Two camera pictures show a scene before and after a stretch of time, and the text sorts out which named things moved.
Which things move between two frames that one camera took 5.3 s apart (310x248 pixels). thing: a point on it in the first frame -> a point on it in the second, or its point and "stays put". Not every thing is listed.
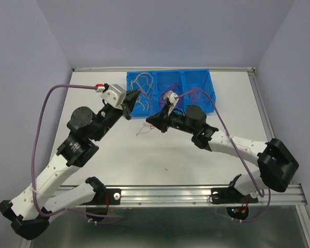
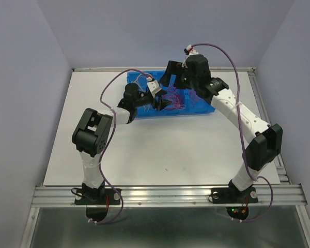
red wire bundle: [148, 125] -> [177, 97]
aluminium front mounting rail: [107, 196] stays put
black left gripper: [131, 97] -> [160, 103]
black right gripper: [160, 121] -> [174, 68]
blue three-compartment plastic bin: [193, 87] stays put
